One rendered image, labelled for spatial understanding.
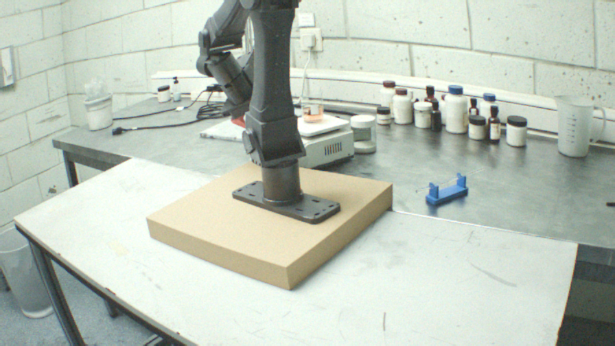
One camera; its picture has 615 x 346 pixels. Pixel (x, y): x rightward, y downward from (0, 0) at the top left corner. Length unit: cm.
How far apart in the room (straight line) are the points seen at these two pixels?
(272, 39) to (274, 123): 15
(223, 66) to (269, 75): 21
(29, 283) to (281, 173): 179
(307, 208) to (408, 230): 18
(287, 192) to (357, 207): 12
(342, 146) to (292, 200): 34
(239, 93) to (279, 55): 24
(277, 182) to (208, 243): 16
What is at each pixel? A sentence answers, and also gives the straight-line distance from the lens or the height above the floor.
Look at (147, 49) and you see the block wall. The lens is 244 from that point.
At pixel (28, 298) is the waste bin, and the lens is 248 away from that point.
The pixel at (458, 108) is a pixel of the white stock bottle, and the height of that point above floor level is 97.
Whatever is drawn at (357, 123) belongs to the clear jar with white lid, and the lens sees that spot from 123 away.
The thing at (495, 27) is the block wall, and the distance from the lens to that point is 150.
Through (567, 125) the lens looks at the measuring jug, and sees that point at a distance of 130.
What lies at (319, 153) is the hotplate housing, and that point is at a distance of 116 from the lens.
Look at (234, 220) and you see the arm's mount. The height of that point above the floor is 94.
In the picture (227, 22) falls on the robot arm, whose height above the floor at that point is 127.
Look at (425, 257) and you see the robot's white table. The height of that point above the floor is 90.
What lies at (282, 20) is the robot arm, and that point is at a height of 126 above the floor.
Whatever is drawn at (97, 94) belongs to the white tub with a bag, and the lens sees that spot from 191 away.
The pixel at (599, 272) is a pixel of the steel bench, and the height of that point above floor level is 82.
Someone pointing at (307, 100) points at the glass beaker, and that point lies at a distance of 118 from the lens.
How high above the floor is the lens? 131
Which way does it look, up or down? 21 degrees down
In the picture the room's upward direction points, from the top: 5 degrees counter-clockwise
